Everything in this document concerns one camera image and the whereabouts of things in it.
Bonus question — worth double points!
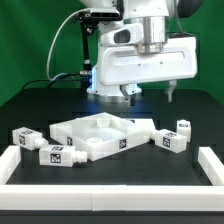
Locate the black camera on stand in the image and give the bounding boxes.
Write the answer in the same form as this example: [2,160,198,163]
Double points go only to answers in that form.
[73,7,122,71]

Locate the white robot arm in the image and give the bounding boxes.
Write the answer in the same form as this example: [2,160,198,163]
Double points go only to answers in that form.
[80,0,203,103]

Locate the grey cable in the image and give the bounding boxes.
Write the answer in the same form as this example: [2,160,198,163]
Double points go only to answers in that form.
[46,8,88,82]

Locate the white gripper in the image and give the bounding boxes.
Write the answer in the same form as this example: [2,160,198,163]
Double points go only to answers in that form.
[95,22,197,106]

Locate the white square table top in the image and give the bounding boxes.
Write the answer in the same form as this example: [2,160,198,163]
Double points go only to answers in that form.
[50,113,150,161]

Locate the black cables at base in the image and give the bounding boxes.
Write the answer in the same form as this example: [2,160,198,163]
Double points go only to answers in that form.
[21,71,93,91]

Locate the white U-shaped fence wall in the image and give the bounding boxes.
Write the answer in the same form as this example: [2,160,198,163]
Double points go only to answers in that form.
[0,146,224,211]

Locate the white sheet with tags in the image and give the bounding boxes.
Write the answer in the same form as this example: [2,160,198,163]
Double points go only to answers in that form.
[129,118,156,132]

